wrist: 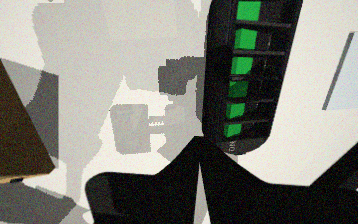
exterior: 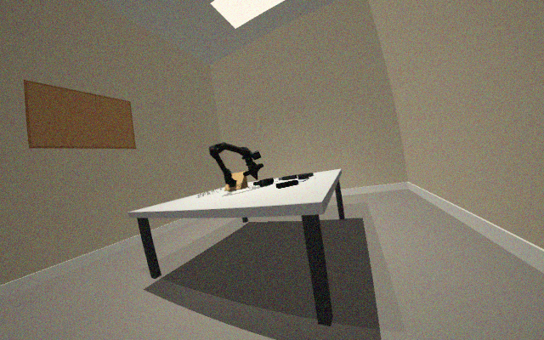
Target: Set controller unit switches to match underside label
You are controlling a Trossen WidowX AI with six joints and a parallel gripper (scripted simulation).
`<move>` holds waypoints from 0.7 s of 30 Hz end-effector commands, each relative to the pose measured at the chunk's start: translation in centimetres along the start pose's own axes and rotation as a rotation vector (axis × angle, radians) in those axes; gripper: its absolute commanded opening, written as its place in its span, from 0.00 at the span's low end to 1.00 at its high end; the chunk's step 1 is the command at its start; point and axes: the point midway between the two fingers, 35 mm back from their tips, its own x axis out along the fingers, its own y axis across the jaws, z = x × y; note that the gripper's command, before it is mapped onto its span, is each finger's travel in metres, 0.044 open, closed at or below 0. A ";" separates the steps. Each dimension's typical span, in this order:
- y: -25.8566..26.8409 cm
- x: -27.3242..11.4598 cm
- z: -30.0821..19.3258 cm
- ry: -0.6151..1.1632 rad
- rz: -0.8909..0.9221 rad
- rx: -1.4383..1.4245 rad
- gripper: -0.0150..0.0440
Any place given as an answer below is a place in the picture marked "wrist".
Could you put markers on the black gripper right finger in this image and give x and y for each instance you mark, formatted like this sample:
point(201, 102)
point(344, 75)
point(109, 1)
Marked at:
point(236, 196)

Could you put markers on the dark grey controller unit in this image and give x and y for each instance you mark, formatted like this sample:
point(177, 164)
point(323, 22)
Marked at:
point(248, 47)

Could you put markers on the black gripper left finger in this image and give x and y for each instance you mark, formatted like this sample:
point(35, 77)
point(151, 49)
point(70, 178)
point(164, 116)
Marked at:
point(168, 196)

